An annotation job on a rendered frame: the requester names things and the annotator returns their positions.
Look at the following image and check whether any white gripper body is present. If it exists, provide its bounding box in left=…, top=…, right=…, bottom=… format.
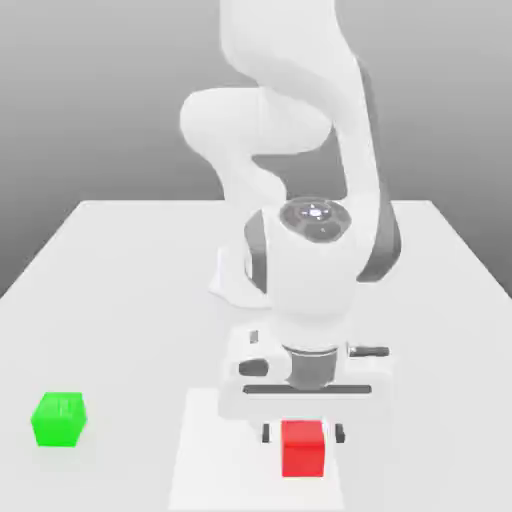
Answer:
left=217, top=365, right=396, bottom=422

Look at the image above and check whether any small red cube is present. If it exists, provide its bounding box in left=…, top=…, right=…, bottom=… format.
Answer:
left=280, top=418, right=326, bottom=479

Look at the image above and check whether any small green cube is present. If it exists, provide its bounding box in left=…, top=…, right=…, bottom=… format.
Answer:
left=30, top=391, right=88, bottom=448

